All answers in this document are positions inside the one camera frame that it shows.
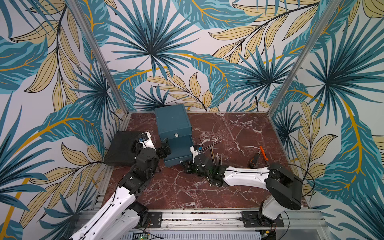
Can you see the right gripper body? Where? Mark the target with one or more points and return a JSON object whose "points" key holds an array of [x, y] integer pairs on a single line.
{"points": [[190, 165]]}

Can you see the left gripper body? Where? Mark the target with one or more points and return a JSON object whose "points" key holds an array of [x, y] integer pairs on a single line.
{"points": [[151, 174]]}

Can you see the teal drawer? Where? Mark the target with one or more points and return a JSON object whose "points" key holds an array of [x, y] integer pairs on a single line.
{"points": [[181, 151]]}

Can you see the teal drawer cabinet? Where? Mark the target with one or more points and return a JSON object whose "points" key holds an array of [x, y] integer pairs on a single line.
{"points": [[174, 124]]}

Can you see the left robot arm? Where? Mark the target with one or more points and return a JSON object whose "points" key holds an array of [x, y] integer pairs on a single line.
{"points": [[122, 212]]}

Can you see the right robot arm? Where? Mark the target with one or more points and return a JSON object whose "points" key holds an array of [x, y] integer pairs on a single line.
{"points": [[285, 188]]}

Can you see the black plastic case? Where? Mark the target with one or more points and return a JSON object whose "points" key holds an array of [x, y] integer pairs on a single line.
{"points": [[122, 151]]}

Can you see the dark pencil near cabinet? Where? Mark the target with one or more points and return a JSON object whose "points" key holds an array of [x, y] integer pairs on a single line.
{"points": [[210, 146]]}

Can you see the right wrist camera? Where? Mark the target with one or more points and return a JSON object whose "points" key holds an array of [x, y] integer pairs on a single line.
{"points": [[195, 150]]}

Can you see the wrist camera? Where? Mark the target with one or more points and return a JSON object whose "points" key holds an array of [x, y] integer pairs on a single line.
{"points": [[195, 150], [145, 139]]}

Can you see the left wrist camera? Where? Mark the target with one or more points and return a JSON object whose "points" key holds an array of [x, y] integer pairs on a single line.
{"points": [[145, 139]]}

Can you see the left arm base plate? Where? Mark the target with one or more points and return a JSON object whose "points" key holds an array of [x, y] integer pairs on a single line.
{"points": [[153, 220]]}

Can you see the orange handled tool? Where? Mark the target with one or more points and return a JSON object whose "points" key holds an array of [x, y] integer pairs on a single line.
{"points": [[260, 154]]}

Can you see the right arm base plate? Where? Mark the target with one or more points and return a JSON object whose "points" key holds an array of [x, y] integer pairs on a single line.
{"points": [[253, 219]]}

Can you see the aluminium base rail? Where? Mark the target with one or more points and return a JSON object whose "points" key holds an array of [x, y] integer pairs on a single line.
{"points": [[228, 219]]}

